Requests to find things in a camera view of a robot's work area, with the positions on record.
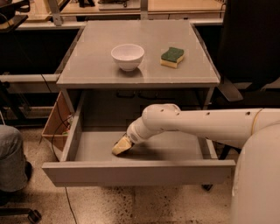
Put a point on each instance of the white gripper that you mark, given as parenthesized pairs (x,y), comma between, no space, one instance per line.
(135,133)

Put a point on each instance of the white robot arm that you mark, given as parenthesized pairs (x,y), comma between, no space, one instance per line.
(255,131)

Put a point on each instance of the open grey top drawer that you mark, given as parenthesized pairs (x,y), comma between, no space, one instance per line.
(171,158)

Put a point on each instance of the grey drawer cabinet counter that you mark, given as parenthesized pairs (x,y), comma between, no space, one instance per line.
(119,67)

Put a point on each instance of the white ceramic bowl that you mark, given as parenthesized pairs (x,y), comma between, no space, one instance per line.
(127,56)

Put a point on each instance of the green and yellow sponge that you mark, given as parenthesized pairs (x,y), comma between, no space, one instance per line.
(172,57)

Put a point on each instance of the person leg in jeans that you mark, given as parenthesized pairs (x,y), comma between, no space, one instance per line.
(15,170)

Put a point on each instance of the black chair base left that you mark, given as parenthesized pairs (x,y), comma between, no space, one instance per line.
(33,216)

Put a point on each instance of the wooden background workbench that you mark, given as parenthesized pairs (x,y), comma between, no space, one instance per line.
(64,13)

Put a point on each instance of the black office chair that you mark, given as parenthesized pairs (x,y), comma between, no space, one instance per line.
(245,49)

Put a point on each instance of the wooden box with cables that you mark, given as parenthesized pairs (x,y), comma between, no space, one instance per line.
(58,124)

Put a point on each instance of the grey shelf rail left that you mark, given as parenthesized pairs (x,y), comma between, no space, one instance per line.
(29,77)

